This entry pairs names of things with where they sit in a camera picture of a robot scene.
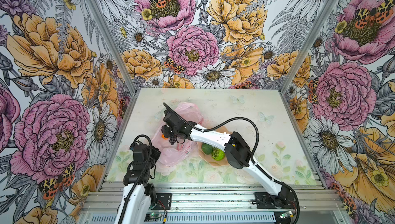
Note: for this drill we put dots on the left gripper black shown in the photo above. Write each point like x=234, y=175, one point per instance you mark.
x=156, y=154

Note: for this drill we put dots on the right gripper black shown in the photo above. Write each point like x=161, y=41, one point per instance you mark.
x=165, y=132

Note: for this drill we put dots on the pink plastic bag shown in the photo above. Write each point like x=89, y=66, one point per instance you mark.
x=172, y=154

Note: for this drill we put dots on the smooth green lime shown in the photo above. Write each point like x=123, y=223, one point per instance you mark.
x=207, y=149

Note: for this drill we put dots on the pink scalloped bowl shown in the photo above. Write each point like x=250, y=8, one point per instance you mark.
x=209, y=159

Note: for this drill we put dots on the bright green bumpy fruit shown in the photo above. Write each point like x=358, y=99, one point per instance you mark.
x=218, y=154

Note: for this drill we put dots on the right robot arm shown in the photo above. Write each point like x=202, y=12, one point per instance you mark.
x=276, y=195

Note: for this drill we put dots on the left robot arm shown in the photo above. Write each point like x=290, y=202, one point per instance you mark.
x=138, y=194

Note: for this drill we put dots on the dark grape bunch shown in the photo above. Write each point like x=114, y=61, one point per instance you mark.
x=175, y=140

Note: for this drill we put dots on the green circuit board left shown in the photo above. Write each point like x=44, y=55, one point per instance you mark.
x=155, y=218

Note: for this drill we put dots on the green circuit board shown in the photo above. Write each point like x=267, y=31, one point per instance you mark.
x=284, y=215
x=155, y=218

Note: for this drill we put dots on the green circuit board right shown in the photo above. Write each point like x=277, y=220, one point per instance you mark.
x=284, y=215

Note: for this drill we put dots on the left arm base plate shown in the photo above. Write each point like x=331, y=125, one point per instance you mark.
x=162, y=202

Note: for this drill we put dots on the aluminium front rail frame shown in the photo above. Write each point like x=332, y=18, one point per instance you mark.
x=232, y=204

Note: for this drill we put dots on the left aluminium corner post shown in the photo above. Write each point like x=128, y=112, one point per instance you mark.
x=107, y=35

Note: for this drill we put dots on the aluminium corner post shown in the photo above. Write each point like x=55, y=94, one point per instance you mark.
x=107, y=35
x=321, y=18

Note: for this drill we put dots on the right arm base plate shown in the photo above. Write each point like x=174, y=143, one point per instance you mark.
x=286, y=200

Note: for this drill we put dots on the right aluminium corner post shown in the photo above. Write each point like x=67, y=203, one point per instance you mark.
x=321, y=18

